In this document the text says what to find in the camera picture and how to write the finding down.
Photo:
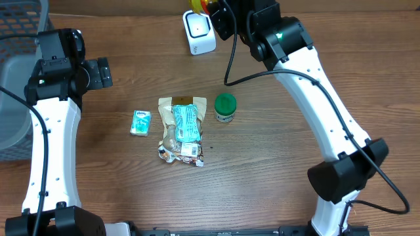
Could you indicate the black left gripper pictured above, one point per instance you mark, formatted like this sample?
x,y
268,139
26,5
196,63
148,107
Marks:
x,y
104,73

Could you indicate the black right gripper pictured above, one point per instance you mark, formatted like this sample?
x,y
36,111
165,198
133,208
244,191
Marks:
x,y
221,25

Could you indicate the yellow drink bottle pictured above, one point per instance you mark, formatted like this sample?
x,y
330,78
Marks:
x,y
201,6

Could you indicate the teal tissue pack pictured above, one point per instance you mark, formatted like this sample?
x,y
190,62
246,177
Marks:
x,y
141,123

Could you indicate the green lid jar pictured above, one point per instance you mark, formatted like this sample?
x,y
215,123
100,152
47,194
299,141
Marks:
x,y
225,107

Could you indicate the brown nut pouch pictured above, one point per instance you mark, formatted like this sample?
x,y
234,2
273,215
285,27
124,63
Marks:
x,y
165,107

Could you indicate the teal snack packet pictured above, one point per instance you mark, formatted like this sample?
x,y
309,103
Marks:
x,y
186,122

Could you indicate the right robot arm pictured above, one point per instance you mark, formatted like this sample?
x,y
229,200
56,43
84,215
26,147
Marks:
x,y
285,47

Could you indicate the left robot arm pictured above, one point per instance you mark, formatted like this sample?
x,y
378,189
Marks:
x,y
54,96

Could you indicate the white barcode scanner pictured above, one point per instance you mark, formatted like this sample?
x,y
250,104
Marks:
x,y
199,32

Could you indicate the grey plastic mesh basket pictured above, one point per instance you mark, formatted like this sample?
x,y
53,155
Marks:
x,y
21,20

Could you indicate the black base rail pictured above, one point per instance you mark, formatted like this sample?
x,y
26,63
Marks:
x,y
281,231

